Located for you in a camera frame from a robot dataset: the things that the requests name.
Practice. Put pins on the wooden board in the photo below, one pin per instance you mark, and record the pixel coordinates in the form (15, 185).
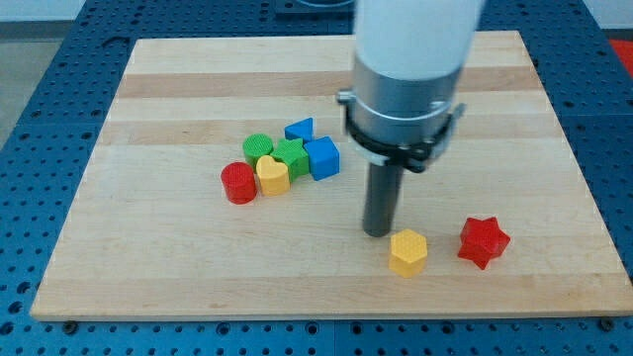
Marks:
(150, 234)

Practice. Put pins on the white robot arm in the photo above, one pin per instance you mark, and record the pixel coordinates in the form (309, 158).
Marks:
(407, 59)

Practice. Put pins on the blue cube block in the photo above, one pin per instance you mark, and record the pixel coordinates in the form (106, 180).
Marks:
(324, 157)

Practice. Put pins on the green cylinder block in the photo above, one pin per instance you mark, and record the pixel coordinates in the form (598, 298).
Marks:
(255, 146)

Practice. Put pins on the red star block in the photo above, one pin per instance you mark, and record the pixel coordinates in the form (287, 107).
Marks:
(482, 241)

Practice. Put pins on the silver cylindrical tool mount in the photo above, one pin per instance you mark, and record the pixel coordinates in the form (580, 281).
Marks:
(399, 122)

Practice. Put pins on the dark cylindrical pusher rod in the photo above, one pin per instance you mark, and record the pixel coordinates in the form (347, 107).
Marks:
(383, 188)

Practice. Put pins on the yellow heart block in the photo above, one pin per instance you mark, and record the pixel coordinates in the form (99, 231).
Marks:
(273, 176)

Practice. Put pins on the red cylinder block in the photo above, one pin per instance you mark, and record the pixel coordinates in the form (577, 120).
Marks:
(239, 183)

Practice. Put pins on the blue triangle block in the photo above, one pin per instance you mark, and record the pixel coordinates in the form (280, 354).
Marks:
(303, 129)

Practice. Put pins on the yellow hexagon block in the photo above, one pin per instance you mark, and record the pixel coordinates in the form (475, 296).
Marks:
(408, 253)

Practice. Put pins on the green star block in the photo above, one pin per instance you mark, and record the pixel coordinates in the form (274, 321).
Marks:
(292, 153)

